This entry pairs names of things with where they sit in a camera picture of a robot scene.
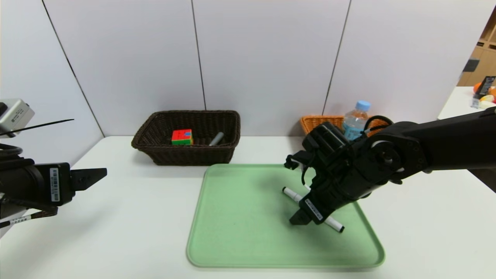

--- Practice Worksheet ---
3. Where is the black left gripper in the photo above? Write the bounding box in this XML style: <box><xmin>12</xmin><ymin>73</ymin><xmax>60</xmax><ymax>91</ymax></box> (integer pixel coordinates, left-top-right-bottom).
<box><xmin>0</xmin><ymin>162</ymin><xmax>107</xmax><ymax>207</ymax></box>

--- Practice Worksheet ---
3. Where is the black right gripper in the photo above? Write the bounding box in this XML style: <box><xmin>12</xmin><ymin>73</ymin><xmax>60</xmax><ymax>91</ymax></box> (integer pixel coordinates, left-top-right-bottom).
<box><xmin>289</xmin><ymin>189</ymin><xmax>347</xmax><ymax>225</ymax></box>

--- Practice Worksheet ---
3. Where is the white marker pen black cap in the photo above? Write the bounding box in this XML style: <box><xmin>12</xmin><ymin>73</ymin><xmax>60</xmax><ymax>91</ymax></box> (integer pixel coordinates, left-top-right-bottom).
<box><xmin>282</xmin><ymin>186</ymin><xmax>345</xmax><ymax>233</ymax></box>

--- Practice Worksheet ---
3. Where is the colourful puzzle cube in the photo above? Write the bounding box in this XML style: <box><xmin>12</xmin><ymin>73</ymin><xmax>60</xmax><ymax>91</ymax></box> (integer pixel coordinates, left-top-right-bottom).
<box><xmin>171</xmin><ymin>129</ymin><xmax>193</xmax><ymax>146</ymax></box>

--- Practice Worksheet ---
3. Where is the clear water bottle blue cap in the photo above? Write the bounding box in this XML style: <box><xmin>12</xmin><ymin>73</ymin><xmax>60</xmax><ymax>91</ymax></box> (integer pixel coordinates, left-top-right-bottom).
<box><xmin>342</xmin><ymin>100</ymin><xmax>372</xmax><ymax>141</ymax></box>

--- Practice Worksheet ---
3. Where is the orange wicker basket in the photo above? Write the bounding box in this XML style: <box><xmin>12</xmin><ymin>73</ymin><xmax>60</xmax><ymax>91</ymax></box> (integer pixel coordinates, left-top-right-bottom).
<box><xmin>300</xmin><ymin>115</ymin><xmax>389</xmax><ymax>138</ymax></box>

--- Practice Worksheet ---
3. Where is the dark brown wicker basket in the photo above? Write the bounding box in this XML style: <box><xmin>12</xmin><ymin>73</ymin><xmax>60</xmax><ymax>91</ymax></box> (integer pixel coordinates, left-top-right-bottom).
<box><xmin>131</xmin><ymin>110</ymin><xmax>241</xmax><ymax>166</ymax></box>

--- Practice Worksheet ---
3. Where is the green plastic tray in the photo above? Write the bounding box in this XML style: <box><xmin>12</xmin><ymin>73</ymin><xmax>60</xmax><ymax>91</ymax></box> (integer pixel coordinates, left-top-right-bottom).
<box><xmin>186</xmin><ymin>164</ymin><xmax>386</xmax><ymax>269</ymax></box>

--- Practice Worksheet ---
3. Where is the black chair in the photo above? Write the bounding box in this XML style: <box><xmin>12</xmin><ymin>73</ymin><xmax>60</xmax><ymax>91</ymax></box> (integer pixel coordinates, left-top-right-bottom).
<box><xmin>467</xmin><ymin>169</ymin><xmax>496</xmax><ymax>193</ymax></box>

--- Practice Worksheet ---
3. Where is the white side table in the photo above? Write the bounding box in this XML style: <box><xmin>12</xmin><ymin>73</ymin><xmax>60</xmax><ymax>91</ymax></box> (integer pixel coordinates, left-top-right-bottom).
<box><xmin>438</xmin><ymin>86</ymin><xmax>496</xmax><ymax>120</ymax></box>

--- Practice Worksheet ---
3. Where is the black carton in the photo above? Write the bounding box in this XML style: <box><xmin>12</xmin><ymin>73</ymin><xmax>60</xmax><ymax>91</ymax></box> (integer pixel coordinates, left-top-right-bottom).
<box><xmin>476</xmin><ymin>76</ymin><xmax>496</xmax><ymax>97</ymax></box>

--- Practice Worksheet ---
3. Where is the wooden shelf unit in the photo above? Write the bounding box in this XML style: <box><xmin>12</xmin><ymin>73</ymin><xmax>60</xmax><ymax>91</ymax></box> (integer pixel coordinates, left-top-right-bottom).
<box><xmin>457</xmin><ymin>6</ymin><xmax>496</xmax><ymax>86</ymax></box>

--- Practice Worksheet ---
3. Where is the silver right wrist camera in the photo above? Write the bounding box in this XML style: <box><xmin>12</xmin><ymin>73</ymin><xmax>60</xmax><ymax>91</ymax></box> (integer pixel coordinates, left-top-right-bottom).
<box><xmin>284</xmin><ymin>153</ymin><xmax>307</xmax><ymax>171</ymax></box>

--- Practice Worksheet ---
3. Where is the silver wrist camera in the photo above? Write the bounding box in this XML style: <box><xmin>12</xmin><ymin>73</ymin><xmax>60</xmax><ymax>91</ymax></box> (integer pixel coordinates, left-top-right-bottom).
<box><xmin>0</xmin><ymin>98</ymin><xmax>35</xmax><ymax>138</ymax></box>
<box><xmin>284</xmin><ymin>153</ymin><xmax>307</xmax><ymax>171</ymax></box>

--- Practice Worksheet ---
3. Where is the black right camera bracket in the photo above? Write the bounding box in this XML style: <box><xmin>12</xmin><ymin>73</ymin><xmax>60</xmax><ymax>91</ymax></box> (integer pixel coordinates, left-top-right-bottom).
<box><xmin>302</xmin><ymin>122</ymin><xmax>351</xmax><ymax>157</ymax></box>

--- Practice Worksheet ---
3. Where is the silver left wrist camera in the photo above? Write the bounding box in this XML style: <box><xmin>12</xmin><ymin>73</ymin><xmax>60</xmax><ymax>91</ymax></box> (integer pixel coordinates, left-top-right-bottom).
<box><xmin>0</xmin><ymin>98</ymin><xmax>35</xmax><ymax>138</ymax></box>

